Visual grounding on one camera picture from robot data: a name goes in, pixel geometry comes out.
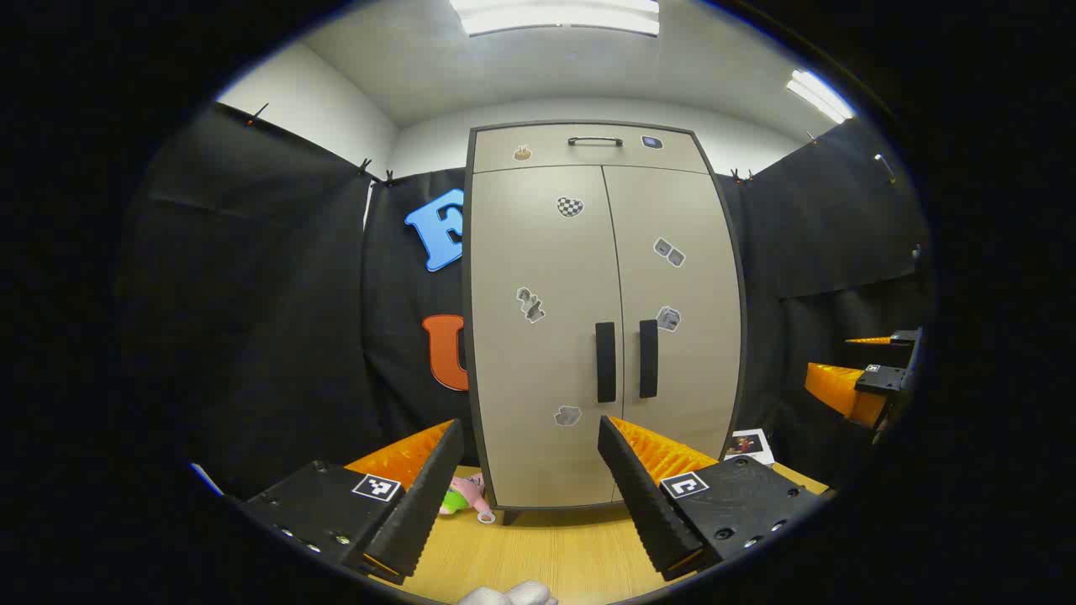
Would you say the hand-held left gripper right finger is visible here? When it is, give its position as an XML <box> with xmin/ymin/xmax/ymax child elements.
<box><xmin>598</xmin><ymin>415</ymin><xmax>829</xmax><ymax>582</ymax></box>

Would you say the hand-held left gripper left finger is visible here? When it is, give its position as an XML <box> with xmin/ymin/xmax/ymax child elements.
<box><xmin>240</xmin><ymin>418</ymin><xmax>465</xmax><ymax>587</ymax></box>

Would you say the beige double-door shoe cabinet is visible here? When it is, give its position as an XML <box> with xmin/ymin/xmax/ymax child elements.
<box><xmin>464</xmin><ymin>120</ymin><xmax>749</xmax><ymax>526</ymax></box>

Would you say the beige cabinet door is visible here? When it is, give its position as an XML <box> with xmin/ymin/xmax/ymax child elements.
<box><xmin>471</xmin><ymin>166</ymin><xmax>627</xmax><ymax>509</ymax></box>
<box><xmin>602</xmin><ymin>166</ymin><xmax>742</xmax><ymax>505</ymax></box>

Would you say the beige cabinet drawer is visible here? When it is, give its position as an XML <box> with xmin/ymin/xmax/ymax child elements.
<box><xmin>472</xmin><ymin>126</ymin><xmax>709</xmax><ymax>174</ymax></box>

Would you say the pink plush toy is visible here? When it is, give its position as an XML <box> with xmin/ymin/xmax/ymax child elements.
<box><xmin>439</xmin><ymin>473</ymin><xmax>497</xmax><ymax>524</ymax></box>

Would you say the white printed card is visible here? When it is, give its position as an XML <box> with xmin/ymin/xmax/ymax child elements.
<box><xmin>725</xmin><ymin>429</ymin><xmax>776</xmax><ymax>467</ymax></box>

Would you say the black backdrop cloth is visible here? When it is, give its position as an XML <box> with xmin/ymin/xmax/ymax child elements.
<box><xmin>118</xmin><ymin>101</ymin><xmax>934</xmax><ymax>505</ymax></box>

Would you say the narrow ceiling light panel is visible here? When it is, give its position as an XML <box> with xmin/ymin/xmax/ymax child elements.
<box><xmin>788</xmin><ymin>70</ymin><xmax>856</xmax><ymax>124</ymax></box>

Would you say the large ceiling light panel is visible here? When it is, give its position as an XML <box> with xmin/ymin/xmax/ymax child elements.
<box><xmin>450</xmin><ymin>0</ymin><xmax>661</xmax><ymax>37</ymax></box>

